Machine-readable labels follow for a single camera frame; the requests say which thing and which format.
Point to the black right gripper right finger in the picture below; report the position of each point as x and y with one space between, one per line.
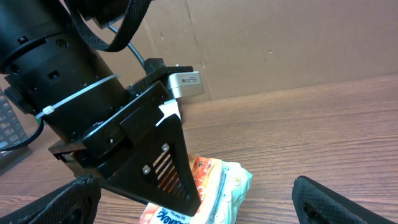
316 204

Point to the grey plastic mesh basket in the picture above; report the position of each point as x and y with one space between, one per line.
12 132

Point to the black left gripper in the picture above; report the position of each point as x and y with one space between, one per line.
147 163

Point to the orange tissue packet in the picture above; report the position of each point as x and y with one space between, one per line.
188 199

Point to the teal wet wipes packet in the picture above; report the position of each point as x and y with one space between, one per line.
222 187

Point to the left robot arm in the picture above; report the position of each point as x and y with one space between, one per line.
50 56

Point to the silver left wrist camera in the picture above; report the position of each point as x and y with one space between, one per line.
185 84

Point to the white barcode scanner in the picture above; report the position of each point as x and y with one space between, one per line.
169 108

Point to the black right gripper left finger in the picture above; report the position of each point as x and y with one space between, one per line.
73 203

